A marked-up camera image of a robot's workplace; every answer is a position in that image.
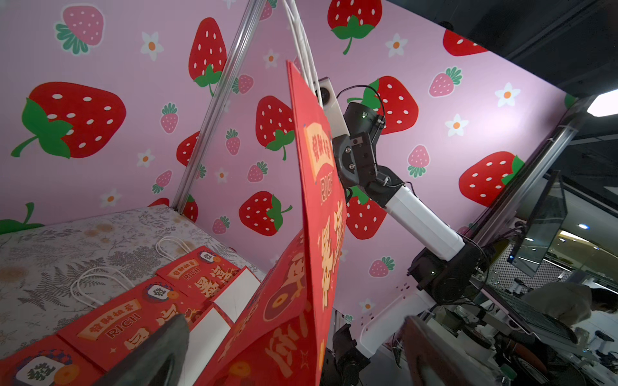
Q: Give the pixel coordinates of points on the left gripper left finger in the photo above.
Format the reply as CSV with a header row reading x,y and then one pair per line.
x,y
158,361

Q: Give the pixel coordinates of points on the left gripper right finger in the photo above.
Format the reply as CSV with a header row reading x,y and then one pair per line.
x,y
432,361

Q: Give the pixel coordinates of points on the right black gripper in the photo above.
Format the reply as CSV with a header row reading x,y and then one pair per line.
x,y
355,160

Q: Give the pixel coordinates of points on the red paper bag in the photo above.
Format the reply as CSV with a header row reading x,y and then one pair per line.
x,y
275,179
51,361
208,279
111,332

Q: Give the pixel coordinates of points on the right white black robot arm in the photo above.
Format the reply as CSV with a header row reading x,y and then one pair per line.
x,y
439,274

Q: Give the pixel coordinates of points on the person in grey shirt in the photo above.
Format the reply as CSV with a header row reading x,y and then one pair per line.
x,y
571,303

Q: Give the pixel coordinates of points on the dark computer monitor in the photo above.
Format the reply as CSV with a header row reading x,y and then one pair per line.
x,y
540,230

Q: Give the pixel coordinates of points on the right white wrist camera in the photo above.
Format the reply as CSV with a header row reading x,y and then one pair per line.
x,y
331,108

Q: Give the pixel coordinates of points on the right aluminium frame post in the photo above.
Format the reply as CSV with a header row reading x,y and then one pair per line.
x,y
505,207

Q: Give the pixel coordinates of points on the aluminium frame post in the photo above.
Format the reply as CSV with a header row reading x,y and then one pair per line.
x,y
505,207
236,56

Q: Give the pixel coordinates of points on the left aluminium frame post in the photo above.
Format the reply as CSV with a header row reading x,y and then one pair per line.
x,y
236,56

